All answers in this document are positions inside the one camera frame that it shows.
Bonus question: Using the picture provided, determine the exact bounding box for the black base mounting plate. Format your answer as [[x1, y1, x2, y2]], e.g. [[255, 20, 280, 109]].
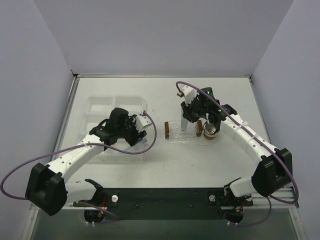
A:
[[87, 187, 253, 220]]

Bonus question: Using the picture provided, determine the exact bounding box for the light blue toothbrush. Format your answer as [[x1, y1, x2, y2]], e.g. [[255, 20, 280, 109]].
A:
[[123, 138, 148, 153]]

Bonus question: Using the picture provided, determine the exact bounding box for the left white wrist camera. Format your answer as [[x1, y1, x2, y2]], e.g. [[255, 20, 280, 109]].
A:
[[135, 112, 152, 132]]

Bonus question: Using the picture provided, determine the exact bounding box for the white dark-cap toothpaste tube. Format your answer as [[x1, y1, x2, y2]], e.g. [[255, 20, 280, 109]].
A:
[[180, 117, 189, 131]]

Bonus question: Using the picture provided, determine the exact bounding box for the clear textured glass tray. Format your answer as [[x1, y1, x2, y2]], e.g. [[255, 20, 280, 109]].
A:
[[163, 120, 216, 146]]

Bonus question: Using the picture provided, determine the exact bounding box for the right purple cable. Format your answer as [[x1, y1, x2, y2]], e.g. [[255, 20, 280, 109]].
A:
[[174, 80, 300, 227]]

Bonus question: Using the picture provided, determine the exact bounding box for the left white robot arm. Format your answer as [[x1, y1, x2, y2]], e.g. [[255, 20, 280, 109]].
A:
[[25, 107, 152, 216]]

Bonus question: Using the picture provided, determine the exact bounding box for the clear plastic organizer box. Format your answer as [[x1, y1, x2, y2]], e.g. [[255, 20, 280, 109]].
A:
[[78, 95, 148, 153]]

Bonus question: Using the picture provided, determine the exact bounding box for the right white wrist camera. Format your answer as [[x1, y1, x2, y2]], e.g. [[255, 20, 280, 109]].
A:
[[177, 84, 197, 106]]

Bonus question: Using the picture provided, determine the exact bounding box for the aluminium front rail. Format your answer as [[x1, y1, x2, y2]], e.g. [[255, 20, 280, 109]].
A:
[[213, 187, 298, 210]]

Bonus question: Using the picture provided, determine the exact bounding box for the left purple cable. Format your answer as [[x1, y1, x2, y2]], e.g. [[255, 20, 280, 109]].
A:
[[0, 109, 158, 225]]

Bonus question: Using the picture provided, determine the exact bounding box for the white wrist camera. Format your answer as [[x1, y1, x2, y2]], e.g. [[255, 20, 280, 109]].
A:
[[135, 112, 152, 132], [177, 84, 197, 106]]

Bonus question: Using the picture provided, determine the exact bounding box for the cream metal cup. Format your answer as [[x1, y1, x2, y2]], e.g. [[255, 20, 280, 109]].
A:
[[203, 123, 218, 140]]

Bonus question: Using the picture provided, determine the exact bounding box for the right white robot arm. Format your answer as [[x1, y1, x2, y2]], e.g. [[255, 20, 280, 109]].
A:
[[178, 84, 292, 198]]

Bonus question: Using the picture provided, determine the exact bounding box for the purple cable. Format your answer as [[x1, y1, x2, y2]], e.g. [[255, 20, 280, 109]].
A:
[[174, 80, 300, 227], [0, 109, 158, 225]]

